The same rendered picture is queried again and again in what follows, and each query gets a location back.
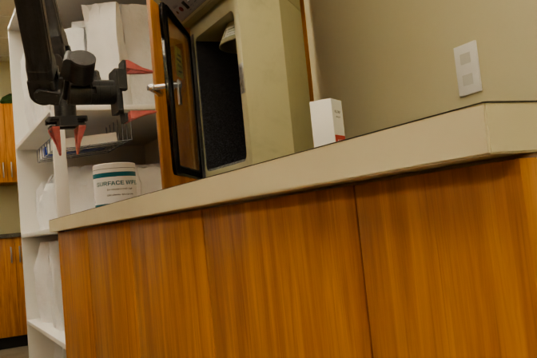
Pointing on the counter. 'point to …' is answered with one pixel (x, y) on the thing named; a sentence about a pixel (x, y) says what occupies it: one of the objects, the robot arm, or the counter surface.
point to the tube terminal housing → (265, 56)
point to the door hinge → (198, 106)
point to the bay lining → (220, 105)
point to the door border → (171, 93)
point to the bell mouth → (228, 44)
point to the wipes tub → (113, 182)
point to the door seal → (173, 94)
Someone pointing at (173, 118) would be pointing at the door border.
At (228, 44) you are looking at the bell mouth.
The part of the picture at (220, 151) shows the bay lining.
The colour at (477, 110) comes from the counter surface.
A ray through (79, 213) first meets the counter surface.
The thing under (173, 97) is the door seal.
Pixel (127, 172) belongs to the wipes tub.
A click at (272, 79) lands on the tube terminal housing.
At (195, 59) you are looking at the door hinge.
